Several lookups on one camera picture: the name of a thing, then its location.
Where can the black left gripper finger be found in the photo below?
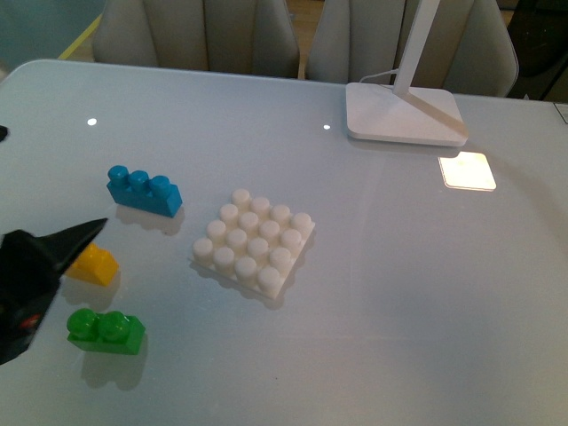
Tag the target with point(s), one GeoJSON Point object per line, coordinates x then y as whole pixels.
{"type": "Point", "coordinates": [31, 268]}
{"type": "Point", "coordinates": [3, 133]}

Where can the yellow two-stud block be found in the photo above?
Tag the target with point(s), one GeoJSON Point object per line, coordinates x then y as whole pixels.
{"type": "Point", "coordinates": [94, 265]}

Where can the white studded base plate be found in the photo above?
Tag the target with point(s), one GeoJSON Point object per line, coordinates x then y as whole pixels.
{"type": "Point", "coordinates": [254, 243]}

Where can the green two-stud block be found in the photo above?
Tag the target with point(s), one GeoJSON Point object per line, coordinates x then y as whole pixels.
{"type": "Point", "coordinates": [111, 332]}

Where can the blue three-stud block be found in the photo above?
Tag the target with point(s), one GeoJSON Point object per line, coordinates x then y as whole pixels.
{"type": "Point", "coordinates": [137, 190]}

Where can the beige chair left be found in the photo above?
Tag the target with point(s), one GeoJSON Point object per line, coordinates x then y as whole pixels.
{"type": "Point", "coordinates": [239, 37]}

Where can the white desk lamp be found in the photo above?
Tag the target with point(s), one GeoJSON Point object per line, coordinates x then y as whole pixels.
{"type": "Point", "coordinates": [402, 113]}

